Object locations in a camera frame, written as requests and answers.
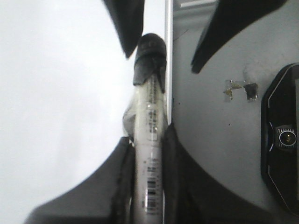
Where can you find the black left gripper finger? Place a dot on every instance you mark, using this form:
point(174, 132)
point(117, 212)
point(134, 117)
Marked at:
point(229, 18)
point(127, 16)
point(192, 196)
point(105, 197)

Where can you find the white marker with black cap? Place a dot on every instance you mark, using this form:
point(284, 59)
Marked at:
point(144, 123)

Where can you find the black robot base device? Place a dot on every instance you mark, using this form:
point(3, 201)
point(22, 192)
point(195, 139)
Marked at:
point(280, 138)

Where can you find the torn tape pieces on table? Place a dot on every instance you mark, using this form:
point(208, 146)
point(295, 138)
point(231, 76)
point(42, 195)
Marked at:
point(244, 88)

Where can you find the grey aluminium whiteboard frame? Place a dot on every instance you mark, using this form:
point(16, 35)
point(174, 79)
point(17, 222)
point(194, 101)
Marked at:
point(169, 57)

